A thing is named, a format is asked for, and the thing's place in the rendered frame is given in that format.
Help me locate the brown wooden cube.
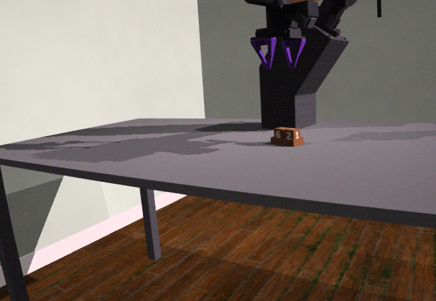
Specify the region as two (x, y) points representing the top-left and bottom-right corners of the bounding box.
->
(284, 128), (300, 140)
(274, 127), (289, 139)

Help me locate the brown shallow tray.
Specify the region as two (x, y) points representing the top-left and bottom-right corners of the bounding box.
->
(270, 137), (304, 147)

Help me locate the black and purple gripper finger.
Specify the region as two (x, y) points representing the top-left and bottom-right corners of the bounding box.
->
(281, 39), (306, 69)
(250, 38), (277, 70)

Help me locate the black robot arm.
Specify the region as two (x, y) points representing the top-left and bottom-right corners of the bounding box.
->
(245, 0), (357, 38)

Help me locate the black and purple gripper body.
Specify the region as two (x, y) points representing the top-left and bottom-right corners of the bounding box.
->
(250, 4), (306, 41)

